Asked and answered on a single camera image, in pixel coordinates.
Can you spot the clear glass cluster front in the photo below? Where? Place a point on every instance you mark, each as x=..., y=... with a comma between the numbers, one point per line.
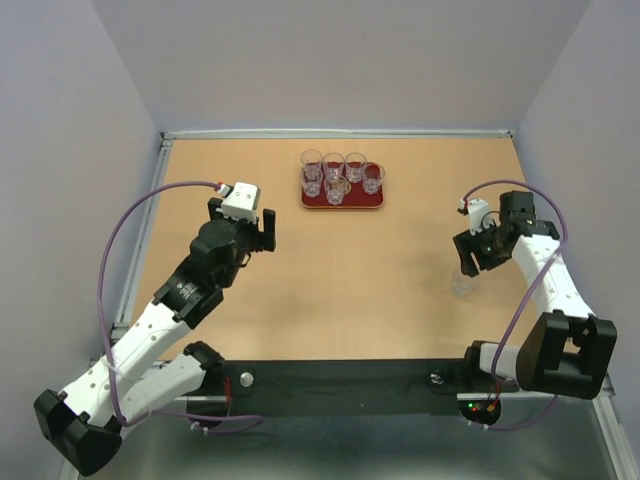
x=335, y=190

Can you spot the red lacquer tray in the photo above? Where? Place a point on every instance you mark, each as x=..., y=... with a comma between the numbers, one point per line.
x=355, y=199

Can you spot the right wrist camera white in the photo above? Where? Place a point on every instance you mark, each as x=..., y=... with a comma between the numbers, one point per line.
x=479, y=215

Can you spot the clear glass cluster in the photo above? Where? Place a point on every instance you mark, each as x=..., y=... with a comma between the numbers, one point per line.
x=335, y=190
x=463, y=285
x=355, y=163

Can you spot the aluminium frame rail left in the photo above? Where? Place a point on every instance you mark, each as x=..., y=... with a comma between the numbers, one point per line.
x=148, y=211

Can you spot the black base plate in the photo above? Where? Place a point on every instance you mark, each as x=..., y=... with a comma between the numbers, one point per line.
x=339, y=388

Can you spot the aluminium frame rail back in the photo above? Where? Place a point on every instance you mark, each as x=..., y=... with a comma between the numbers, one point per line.
x=334, y=133

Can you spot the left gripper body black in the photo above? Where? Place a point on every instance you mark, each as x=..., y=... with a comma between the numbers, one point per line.
x=246, y=232

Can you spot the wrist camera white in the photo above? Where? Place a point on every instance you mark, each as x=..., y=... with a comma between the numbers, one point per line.
x=239, y=201
x=479, y=215

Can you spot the aluminium frame rail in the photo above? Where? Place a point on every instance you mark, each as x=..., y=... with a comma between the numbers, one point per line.
x=148, y=211
x=535, y=437
x=334, y=133

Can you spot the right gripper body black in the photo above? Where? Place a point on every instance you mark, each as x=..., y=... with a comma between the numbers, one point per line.
x=486, y=250

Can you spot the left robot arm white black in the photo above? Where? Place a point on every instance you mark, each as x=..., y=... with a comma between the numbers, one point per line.
x=85, y=420

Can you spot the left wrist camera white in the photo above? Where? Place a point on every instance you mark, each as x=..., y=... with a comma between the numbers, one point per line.
x=239, y=201

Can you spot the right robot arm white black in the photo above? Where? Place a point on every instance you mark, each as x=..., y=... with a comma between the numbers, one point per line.
x=568, y=350

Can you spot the aluminium frame rail front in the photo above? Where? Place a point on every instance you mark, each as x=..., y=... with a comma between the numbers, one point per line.
x=535, y=437

